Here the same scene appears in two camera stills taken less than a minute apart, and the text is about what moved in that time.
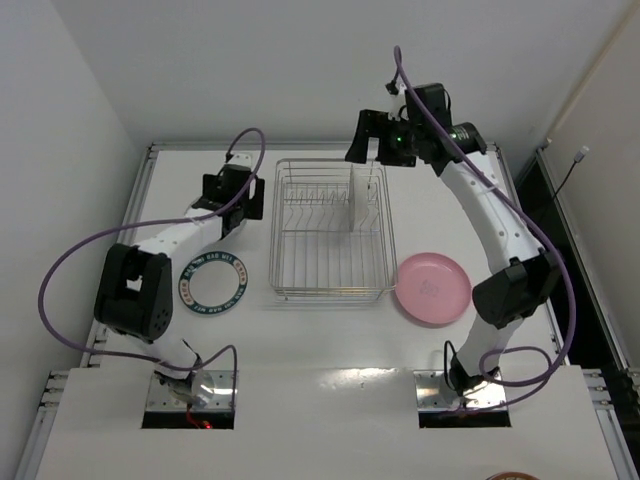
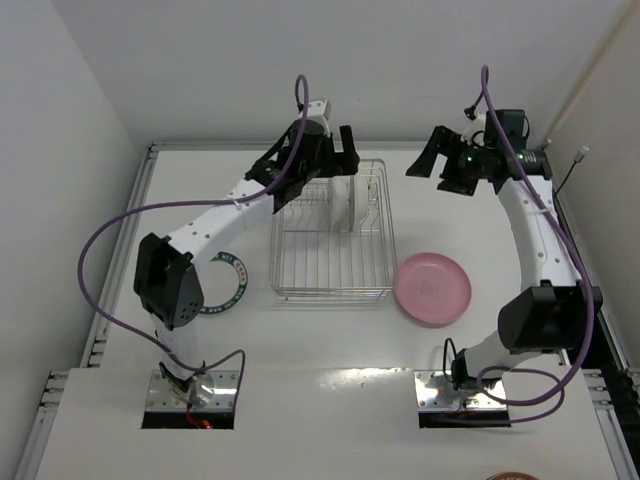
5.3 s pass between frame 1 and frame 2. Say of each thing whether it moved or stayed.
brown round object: stayed
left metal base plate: stayed
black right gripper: moved
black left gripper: moved
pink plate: stayed
